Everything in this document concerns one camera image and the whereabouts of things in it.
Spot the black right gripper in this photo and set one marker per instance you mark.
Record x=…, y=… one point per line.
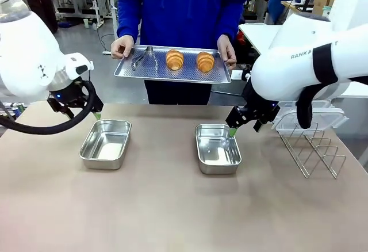
x=258, y=109

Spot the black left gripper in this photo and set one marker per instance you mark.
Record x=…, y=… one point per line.
x=70, y=95

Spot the golden croissant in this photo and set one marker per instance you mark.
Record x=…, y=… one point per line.
x=205, y=61
x=174, y=60

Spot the perforated metal baking tray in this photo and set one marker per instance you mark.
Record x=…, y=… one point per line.
x=184, y=75

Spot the person's right forearm blue sleeve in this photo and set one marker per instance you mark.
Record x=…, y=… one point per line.
x=128, y=19

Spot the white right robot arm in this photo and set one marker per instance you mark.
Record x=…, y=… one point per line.
x=290, y=62

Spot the person's left forearm blue sleeve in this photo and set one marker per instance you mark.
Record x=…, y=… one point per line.
x=231, y=16

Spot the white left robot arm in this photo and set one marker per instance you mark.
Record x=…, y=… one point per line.
x=26, y=50

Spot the person's right hand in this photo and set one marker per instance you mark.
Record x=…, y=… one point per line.
x=120, y=47

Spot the person's left hand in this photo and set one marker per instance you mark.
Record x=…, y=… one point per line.
x=225, y=50

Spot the rectangular steel container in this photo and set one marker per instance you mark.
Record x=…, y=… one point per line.
x=105, y=148
x=217, y=154

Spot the group of drink cans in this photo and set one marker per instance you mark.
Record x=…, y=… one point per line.
x=15, y=108

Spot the metal serving tongs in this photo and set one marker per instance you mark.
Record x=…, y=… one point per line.
x=149, y=57

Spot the white side table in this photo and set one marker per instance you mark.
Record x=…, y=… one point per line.
x=258, y=36

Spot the white plastic bottle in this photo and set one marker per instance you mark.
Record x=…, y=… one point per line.
x=86, y=23

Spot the person's blue hoodie torso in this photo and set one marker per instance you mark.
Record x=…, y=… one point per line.
x=181, y=10

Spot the cardboard box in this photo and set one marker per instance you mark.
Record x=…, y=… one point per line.
x=323, y=3

